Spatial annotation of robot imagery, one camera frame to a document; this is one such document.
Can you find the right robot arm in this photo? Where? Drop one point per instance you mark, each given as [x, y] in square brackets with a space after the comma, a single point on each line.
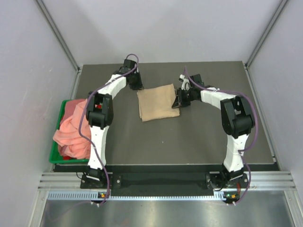
[237, 117]

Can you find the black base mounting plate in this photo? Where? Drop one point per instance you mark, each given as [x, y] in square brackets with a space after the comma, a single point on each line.
[167, 179]

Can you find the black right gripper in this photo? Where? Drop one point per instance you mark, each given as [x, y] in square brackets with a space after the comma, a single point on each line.
[179, 102]

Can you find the beige t shirt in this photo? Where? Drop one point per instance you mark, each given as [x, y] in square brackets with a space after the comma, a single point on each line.
[156, 103]

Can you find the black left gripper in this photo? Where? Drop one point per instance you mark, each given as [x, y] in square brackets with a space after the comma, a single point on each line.
[138, 85]

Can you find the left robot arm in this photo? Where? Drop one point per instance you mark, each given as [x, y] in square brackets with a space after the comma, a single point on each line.
[99, 113]

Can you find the right aluminium frame post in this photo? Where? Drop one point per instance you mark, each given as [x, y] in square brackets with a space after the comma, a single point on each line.
[269, 27]

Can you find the aluminium frame post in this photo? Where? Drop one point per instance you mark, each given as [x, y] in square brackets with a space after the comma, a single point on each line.
[55, 30]
[269, 27]

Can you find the slotted cable duct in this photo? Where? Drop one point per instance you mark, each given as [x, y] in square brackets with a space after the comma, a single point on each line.
[99, 196]

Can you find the left aluminium frame post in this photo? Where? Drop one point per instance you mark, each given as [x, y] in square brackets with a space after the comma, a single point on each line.
[55, 30]

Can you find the red t shirt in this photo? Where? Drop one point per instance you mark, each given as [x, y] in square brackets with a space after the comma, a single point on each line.
[67, 158]

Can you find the green plastic bin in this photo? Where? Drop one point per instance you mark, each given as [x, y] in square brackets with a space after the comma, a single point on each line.
[55, 157]

